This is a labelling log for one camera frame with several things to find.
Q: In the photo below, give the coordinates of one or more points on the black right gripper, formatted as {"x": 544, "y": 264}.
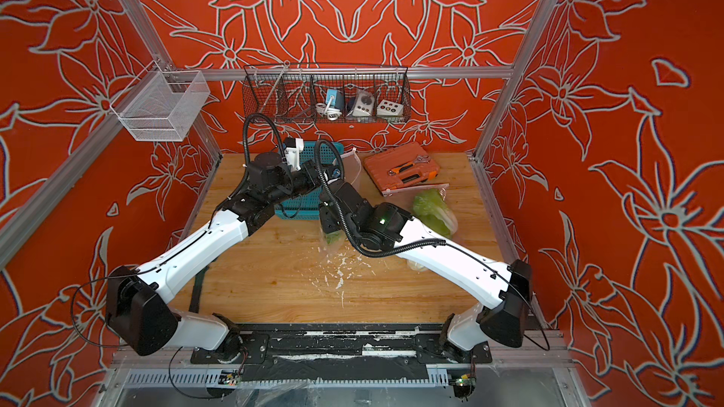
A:
{"x": 326, "y": 218}

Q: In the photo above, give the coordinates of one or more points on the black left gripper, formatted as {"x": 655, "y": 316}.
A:
{"x": 308, "y": 170}

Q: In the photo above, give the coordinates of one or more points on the green chinese cabbage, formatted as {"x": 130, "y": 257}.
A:
{"x": 429, "y": 206}
{"x": 333, "y": 238}

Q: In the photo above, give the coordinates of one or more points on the clear pink zipper bag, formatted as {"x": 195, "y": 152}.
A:
{"x": 414, "y": 230}

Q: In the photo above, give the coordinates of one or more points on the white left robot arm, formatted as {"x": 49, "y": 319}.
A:
{"x": 138, "y": 300}

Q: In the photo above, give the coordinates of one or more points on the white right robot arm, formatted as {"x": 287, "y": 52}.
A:
{"x": 503, "y": 292}

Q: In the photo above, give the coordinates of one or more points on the white power adapter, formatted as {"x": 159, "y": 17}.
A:
{"x": 363, "y": 105}

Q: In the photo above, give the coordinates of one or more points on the orange plastic tool case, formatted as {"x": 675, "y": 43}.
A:
{"x": 377, "y": 167}

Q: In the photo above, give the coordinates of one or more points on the white socket cube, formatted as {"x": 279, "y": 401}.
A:
{"x": 388, "y": 109}

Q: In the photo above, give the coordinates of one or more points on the orange black adjustable wrench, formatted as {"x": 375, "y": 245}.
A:
{"x": 408, "y": 165}

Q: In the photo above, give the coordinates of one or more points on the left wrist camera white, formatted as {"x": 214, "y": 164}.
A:
{"x": 293, "y": 148}

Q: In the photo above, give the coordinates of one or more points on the blue white charger with cable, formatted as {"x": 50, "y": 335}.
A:
{"x": 332, "y": 107}

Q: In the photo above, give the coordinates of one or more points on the black wire wall basket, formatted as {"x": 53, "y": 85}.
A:
{"x": 288, "y": 93}

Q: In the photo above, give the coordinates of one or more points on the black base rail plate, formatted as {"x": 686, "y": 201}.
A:
{"x": 346, "y": 352}

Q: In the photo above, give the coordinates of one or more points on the dark green handle tool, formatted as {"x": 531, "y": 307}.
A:
{"x": 197, "y": 291}

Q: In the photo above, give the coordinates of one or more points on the clear acrylic wall box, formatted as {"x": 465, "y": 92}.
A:
{"x": 161, "y": 107}

